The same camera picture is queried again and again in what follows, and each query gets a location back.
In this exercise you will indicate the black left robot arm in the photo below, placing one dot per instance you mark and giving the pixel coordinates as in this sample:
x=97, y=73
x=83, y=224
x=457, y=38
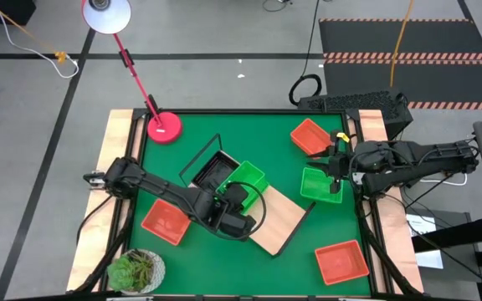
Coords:
x=161, y=188

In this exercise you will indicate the potted succulent plant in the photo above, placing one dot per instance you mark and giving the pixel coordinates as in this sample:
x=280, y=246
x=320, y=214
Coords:
x=134, y=271

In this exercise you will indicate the white paper sheet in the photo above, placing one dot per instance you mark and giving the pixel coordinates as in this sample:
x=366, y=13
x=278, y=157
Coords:
x=430, y=260
x=423, y=226

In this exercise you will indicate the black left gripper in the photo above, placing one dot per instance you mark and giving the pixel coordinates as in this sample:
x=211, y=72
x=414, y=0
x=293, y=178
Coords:
x=233, y=195

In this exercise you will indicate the orange-red plastic basket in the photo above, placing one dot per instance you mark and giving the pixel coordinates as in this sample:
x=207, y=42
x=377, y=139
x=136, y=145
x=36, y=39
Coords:
x=308, y=136
x=161, y=223
x=341, y=262

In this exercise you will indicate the black hazard-striped floor mat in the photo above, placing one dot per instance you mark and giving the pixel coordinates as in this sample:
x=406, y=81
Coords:
x=370, y=79
x=391, y=37

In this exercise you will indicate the black metal stand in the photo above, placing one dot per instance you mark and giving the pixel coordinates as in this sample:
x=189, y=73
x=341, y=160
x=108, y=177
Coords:
x=454, y=234

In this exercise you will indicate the wooden shelf with black frame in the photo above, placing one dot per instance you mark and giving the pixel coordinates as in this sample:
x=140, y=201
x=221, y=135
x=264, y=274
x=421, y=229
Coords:
x=280, y=221

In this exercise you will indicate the wooden table side board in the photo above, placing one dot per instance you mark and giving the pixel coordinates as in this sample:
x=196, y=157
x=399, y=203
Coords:
x=117, y=125
x=372, y=125

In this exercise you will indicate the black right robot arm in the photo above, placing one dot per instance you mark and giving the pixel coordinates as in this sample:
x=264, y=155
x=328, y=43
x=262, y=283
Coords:
x=412, y=156

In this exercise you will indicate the small yellow tag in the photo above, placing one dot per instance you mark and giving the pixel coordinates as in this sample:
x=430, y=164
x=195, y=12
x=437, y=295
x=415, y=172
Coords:
x=342, y=136

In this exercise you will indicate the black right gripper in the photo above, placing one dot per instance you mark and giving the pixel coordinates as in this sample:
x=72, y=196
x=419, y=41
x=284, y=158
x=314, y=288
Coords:
x=339, y=163

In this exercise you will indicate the red desk lamp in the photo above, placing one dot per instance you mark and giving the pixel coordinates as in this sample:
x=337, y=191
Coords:
x=165, y=127

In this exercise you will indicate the green table mat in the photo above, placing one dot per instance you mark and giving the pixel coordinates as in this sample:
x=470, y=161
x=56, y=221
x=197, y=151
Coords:
x=224, y=267

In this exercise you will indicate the black box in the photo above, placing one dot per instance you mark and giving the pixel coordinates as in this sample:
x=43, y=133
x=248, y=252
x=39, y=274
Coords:
x=2, y=10

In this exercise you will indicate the black plastic basket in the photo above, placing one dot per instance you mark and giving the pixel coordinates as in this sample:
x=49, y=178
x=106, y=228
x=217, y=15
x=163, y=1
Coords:
x=213, y=171

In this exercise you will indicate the black perforated computer case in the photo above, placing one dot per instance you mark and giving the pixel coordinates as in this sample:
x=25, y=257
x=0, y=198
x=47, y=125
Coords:
x=350, y=102

